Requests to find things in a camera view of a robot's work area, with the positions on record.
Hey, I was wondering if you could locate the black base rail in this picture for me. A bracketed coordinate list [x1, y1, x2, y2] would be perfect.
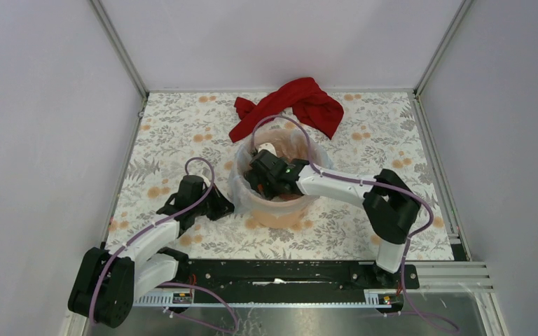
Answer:
[159, 259, 420, 305]

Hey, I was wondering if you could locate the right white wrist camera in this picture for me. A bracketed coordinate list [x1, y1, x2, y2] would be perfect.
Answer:
[255, 143, 277, 158]

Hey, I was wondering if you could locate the right aluminium frame post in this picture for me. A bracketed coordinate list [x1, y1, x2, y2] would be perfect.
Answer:
[413, 0, 474, 97]

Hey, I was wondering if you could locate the left aluminium frame post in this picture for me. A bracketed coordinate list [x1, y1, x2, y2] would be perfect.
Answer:
[88, 0, 149, 101]

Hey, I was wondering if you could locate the aluminium frame post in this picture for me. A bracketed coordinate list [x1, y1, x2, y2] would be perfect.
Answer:
[88, 0, 149, 101]
[413, 0, 474, 97]

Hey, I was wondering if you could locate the metal front tray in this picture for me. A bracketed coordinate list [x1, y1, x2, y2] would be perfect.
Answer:
[67, 262, 509, 336]

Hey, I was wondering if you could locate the orange plastic trash bin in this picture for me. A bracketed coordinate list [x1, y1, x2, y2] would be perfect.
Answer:
[236, 128, 321, 230]

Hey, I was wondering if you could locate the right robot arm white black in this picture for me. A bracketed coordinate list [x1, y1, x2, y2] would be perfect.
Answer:
[244, 150, 421, 288]

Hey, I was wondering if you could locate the red cloth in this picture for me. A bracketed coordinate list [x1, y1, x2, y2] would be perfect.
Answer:
[228, 77, 344, 142]

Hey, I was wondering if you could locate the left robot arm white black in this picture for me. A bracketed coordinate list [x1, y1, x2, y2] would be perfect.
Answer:
[67, 175, 234, 328]

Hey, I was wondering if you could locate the light blue plastic trash bag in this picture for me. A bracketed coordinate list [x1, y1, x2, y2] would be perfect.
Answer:
[228, 127, 335, 223]

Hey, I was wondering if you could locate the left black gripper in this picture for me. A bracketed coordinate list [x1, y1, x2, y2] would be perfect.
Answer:
[191, 183, 237, 221]

